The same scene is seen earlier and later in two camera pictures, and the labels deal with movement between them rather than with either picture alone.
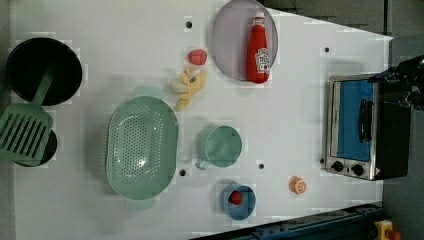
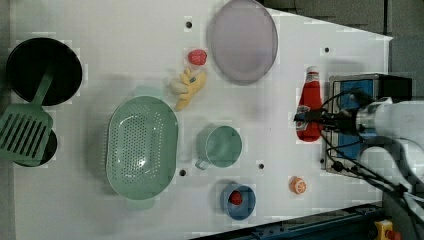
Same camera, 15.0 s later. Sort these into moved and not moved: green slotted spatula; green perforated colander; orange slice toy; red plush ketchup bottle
Moved: red plush ketchup bottle
Not moved: green perforated colander; green slotted spatula; orange slice toy
